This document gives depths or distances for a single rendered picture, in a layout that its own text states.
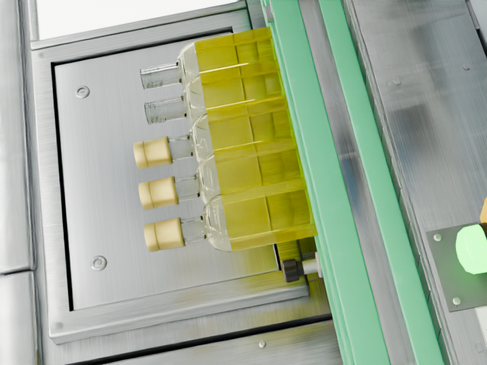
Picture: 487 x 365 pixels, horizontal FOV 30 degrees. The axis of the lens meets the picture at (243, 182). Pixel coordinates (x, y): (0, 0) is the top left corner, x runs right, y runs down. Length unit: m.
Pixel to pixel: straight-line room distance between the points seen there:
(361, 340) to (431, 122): 0.24
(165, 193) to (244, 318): 0.21
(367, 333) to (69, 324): 0.46
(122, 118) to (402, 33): 0.48
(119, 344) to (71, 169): 0.27
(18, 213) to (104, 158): 0.14
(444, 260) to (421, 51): 0.25
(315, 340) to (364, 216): 0.30
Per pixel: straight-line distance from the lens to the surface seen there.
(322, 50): 1.03
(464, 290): 0.87
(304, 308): 1.19
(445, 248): 0.89
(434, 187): 0.92
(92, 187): 1.28
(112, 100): 1.35
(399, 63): 1.00
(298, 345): 1.18
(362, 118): 0.98
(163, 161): 1.13
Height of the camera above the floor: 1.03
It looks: level
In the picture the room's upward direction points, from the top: 101 degrees counter-clockwise
